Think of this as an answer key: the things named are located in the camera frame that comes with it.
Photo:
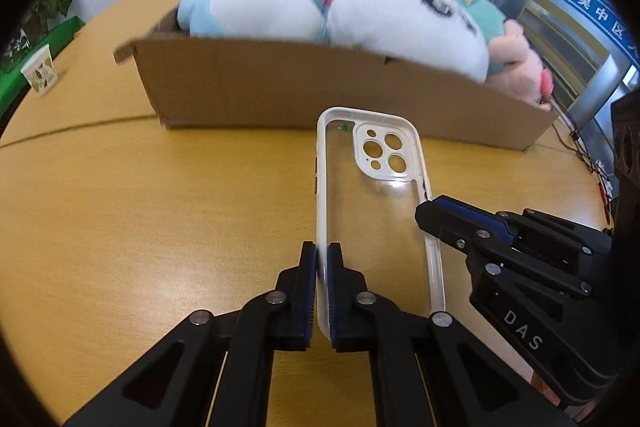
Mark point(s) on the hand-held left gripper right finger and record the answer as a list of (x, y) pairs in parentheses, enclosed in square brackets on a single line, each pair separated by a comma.
[(334, 302)]

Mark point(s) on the doll with teal dress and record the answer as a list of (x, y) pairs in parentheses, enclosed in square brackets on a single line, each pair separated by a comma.
[(482, 19)]

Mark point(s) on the white panda plush toy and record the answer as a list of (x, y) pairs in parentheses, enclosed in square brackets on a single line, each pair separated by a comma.
[(395, 22)]

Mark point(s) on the brown cardboard box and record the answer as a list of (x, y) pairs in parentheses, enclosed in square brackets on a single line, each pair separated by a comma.
[(300, 87)]

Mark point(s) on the clear white phone case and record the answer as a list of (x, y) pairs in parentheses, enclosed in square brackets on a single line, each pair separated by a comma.
[(380, 217)]

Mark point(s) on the patterned paper cup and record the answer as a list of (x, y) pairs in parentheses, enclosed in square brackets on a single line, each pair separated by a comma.
[(40, 72)]

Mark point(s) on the light pink plush toy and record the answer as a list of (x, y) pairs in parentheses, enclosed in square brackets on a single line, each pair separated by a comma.
[(515, 62)]

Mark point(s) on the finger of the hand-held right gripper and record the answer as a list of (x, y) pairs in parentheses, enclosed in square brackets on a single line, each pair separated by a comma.
[(520, 332), (480, 219)]

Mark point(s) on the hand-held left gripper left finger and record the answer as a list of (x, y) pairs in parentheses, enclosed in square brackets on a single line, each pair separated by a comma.
[(310, 292)]

